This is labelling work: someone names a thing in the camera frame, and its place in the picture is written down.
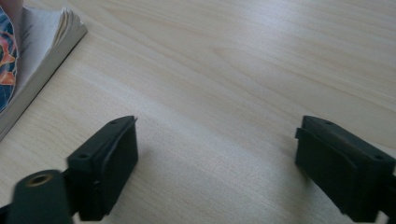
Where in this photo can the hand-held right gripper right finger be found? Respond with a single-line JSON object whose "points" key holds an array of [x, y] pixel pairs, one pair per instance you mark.
{"points": [[342, 174]]}

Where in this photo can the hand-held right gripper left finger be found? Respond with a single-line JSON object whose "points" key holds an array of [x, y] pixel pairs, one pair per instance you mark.
{"points": [[106, 168]]}

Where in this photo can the dark blue illustrated magazine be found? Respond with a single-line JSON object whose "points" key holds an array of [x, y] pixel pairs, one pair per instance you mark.
{"points": [[34, 56]]}

